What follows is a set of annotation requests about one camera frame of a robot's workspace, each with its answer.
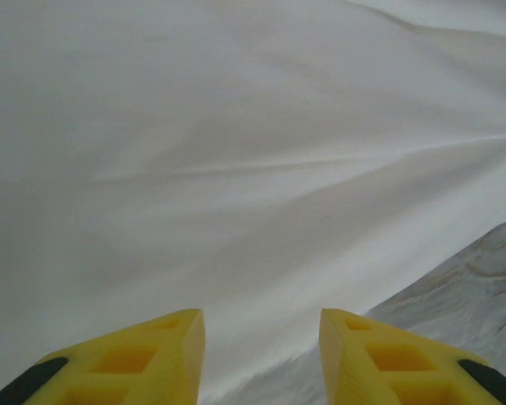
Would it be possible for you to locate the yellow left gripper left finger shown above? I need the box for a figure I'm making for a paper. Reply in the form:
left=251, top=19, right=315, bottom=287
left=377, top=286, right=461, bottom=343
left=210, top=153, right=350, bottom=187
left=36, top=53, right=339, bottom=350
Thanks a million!
left=0, top=308, right=206, bottom=405

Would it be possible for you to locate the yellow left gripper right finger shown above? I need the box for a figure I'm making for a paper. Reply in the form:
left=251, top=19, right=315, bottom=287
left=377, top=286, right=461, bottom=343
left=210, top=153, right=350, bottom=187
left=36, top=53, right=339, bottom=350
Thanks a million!
left=319, top=307, right=506, bottom=405

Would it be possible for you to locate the white t-shirt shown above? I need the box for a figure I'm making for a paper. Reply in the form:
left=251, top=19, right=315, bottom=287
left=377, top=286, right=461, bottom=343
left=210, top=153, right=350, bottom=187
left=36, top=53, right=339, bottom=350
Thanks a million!
left=0, top=0, right=506, bottom=405

